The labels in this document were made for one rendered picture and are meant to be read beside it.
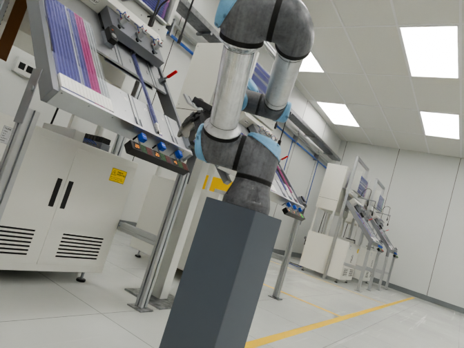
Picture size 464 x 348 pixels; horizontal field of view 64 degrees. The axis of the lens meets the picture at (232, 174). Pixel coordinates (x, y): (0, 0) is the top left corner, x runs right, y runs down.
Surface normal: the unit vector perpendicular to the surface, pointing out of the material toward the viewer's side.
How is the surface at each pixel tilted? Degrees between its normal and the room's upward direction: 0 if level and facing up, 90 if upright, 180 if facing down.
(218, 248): 90
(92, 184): 90
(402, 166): 90
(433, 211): 90
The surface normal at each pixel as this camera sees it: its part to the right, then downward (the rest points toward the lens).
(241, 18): -0.22, 0.61
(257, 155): -0.02, -0.11
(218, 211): -0.52, -0.25
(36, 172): 0.80, 0.19
